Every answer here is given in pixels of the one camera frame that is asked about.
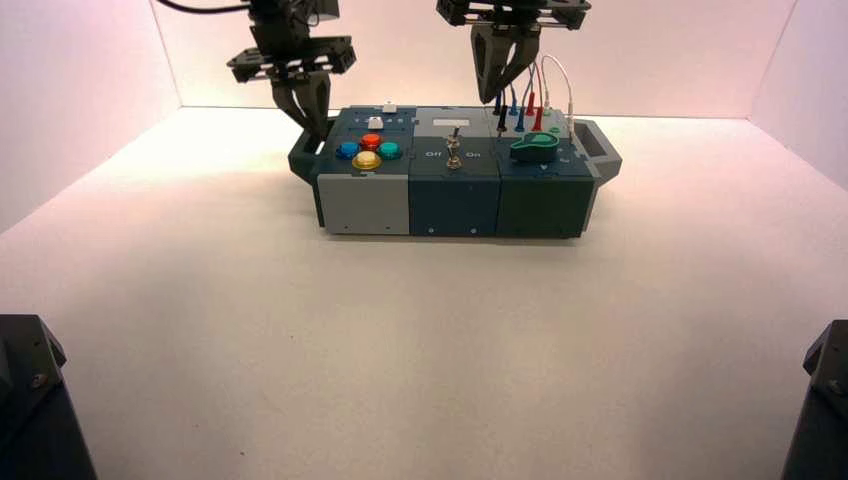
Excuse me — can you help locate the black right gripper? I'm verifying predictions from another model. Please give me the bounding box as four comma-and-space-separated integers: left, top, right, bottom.
435, 0, 592, 105

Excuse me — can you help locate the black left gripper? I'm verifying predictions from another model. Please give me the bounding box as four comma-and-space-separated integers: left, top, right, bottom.
227, 36, 357, 142

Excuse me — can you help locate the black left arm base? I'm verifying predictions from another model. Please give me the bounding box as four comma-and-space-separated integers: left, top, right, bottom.
0, 314, 99, 480

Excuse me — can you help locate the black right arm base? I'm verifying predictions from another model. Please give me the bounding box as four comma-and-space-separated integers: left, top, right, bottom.
781, 319, 848, 480

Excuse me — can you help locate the green rotary knob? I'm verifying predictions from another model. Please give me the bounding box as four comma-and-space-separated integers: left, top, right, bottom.
509, 131, 560, 164

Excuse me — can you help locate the blue grey control box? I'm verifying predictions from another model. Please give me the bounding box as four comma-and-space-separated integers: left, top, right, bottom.
288, 103, 624, 240

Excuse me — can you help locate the blue jumper cable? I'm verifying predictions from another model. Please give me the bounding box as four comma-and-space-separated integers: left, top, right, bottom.
508, 60, 538, 132

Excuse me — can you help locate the red jumper cable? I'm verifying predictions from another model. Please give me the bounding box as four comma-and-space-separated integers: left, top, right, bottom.
525, 60, 547, 132

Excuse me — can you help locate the white jumper cable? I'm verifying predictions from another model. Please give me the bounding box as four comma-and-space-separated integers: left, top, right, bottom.
539, 54, 576, 142

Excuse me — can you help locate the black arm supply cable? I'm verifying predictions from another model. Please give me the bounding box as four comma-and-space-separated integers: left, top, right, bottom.
155, 0, 253, 15

